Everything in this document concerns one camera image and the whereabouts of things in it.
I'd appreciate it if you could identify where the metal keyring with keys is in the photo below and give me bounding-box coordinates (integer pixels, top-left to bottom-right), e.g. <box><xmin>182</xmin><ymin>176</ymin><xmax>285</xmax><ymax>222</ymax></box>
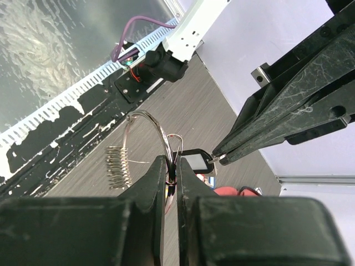
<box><xmin>105</xmin><ymin>110</ymin><xmax>184</xmax><ymax>212</ymax></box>

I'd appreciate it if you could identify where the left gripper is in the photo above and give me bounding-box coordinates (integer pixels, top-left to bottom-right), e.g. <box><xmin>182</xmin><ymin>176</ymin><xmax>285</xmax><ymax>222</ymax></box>
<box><xmin>212</xmin><ymin>1</ymin><xmax>354</xmax><ymax>157</ymax></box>

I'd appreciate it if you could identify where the crumpled maroon shirt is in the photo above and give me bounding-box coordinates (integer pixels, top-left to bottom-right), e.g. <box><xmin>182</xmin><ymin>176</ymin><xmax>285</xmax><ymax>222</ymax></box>
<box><xmin>214</xmin><ymin>186</ymin><xmax>262</xmax><ymax>197</ymax></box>

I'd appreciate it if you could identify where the black tag key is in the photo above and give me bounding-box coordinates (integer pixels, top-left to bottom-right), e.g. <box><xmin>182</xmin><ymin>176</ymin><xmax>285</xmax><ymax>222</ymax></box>
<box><xmin>180</xmin><ymin>149</ymin><xmax>226</xmax><ymax>176</ymax></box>

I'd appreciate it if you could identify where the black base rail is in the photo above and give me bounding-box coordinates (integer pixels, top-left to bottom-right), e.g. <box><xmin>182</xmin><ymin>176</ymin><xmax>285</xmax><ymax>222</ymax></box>
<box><xmin>1</xmin><ymin>70</ymin><xmax>164</xmax><ymax>199</ymax></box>

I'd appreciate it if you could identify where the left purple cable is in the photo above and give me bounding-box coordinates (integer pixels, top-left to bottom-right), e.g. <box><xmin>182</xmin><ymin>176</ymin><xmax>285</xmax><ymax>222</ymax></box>
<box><xmin>110</xmin><ymin>16</ymin><xmax>178</xmax><ymax>63</ymax></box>

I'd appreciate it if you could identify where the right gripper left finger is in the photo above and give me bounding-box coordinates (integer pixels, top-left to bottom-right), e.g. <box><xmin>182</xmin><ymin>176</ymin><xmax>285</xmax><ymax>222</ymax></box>
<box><xmin>1</xmin><ymin>156</ymin><xmax>166</xmax><ymax>265</ymax></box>

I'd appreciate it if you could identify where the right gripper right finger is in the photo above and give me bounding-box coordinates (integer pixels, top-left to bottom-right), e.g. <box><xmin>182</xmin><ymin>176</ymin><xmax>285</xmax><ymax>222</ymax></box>
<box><xmin>176</xmin><ymin>158</ymin><xmax>352</xmax><ymax>265</ymax></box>

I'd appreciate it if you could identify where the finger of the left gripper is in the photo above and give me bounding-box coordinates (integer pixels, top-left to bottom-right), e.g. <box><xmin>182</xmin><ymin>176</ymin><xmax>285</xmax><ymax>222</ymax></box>
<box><xmin>220</xmin><ymin>81</ymin><xmax>354</xmax><ymax>166</ymax></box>

